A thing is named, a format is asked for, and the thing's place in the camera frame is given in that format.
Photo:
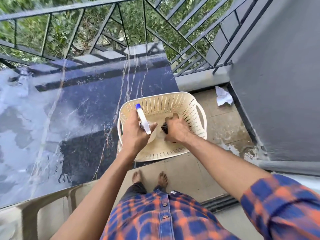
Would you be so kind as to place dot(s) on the person's right hand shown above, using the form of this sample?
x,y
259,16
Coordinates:
x,y
178,131

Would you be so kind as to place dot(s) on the person's left hand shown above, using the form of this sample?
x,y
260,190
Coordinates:
x,y
133,139

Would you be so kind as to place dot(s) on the brown checked cloth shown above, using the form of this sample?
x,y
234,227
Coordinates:
x,y
164,127

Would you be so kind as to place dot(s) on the white spray bottle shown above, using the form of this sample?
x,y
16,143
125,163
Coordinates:
x,y
143,118

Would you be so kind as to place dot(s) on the cream plastic basket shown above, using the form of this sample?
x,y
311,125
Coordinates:
x,y
160,104

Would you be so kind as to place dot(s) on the person's right forearm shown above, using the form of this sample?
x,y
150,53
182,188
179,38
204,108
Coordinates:
x,y
225,164

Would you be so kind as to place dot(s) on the person's left forearm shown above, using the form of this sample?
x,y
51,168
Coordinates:
x,y
95,199

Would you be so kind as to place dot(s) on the person's left foot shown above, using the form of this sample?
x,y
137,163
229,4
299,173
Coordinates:
x,y
136,176

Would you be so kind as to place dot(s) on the person's foot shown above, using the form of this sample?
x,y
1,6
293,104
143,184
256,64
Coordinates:
x,y
163,179
136,176

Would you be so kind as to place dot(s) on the person's right foot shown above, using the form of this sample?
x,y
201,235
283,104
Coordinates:
x,y
163,179

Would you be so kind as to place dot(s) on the dark trousers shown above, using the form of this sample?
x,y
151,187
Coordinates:
x,y
135,188

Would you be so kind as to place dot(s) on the crumpled white paper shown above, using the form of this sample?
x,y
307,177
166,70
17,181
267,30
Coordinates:
x,y
223,96

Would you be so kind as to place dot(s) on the dark marble table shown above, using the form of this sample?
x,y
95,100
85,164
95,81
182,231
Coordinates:
x,y
87,102

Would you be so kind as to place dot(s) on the blue orange plaid shirt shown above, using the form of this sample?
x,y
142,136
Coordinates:
x,y
150,217

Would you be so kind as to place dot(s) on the dark ribbed door threshold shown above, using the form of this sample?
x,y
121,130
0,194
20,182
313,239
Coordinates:
x,y
220,203

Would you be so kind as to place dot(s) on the grey pipe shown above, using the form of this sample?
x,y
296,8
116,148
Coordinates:
x,y
287,167

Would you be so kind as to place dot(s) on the beige plastic chair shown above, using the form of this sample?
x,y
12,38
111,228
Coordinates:
x,y
27,212

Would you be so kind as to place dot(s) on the black metal railing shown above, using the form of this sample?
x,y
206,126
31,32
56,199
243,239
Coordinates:
x,y
75,6

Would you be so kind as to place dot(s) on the green foliage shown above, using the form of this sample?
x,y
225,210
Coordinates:
x,y
30,32

